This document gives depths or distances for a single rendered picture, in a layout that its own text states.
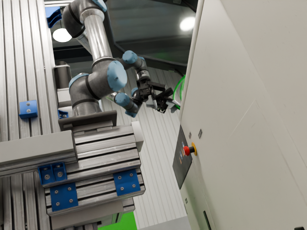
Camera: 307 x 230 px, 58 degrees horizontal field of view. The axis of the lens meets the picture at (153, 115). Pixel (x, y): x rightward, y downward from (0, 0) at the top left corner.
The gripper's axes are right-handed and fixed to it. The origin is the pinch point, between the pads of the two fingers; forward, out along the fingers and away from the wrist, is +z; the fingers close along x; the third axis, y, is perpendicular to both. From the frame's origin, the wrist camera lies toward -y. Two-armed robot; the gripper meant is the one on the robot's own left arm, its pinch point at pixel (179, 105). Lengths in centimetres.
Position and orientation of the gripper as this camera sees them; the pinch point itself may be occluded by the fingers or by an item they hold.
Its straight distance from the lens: 162.3
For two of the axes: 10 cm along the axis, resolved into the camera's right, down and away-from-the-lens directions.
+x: -3.7, -5.1, -7.8
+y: -5.3, 8.0, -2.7
